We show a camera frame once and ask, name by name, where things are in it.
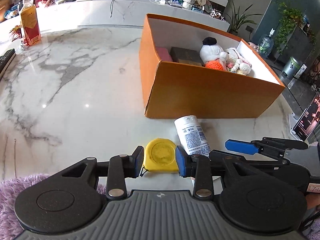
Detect orange juice bottle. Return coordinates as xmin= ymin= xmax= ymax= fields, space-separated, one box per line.
xmin=20 ymin=0 xmax=41 ymax=46

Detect person right hand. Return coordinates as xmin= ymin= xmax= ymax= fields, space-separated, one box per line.
xmin=305 ymin=193 xmax=320 ymax=210

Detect purple fluffy blanket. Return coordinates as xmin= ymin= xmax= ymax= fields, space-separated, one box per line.
xmin=0 ymin=173 xmax=108 ymax=240

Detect white crochet bunny doll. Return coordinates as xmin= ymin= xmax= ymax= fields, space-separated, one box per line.
xmin=226 ymin=48 xmax=252 ymax=76

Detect orange cardboard box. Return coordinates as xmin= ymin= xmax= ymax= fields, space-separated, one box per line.
xmin=139 ymin=14 xmax=285 ymax=119

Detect pink small heater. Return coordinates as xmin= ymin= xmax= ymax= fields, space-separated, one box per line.
xmin=248 ymin=42 xmax=259 ymax=53

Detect potted long leaf plant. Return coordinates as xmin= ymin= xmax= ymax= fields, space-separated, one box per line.
xmin=223 ymin=0 xmax=262 ymax=36

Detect black keyboard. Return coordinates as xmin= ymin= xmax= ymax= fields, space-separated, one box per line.
xmin=0 ymin=48 xmax=16 ymax=79

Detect white black plush doll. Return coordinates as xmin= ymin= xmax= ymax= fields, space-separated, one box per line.
xmin=200 ymin=37 xmax=228 ymax=64

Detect yellow tape measure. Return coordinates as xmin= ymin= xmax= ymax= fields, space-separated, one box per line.
xmin=140 ymin=138 xmax=178 ymax=177

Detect acrylic photo stand display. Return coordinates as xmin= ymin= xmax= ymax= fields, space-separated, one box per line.
xmin=289 ymin=93 xmax=319 ymax=141

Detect hanging green vine plant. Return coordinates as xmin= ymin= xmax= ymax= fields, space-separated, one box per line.
xmin=274 ymin=2 xmax=304 ymax=55

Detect silver trash bin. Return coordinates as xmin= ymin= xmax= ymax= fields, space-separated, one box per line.
xmin=282 ymin=57 xmax=301 ymax=79

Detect dark grey gift box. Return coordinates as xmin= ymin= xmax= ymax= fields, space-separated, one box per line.
xmin=170 ymin=47 xmax=203 ymax=64

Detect orange crochet ball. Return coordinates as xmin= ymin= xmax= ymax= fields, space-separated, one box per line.
xmin=205 ymin=60 xmax=225 ymax=71

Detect white pill bottle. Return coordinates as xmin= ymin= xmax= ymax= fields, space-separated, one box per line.
xmin=174 ymin=115 xmax=211 ymax=157

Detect water jug with pump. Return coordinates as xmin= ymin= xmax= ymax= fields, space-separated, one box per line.
xmin=258 ymin=28 xmax=275 ymax=59

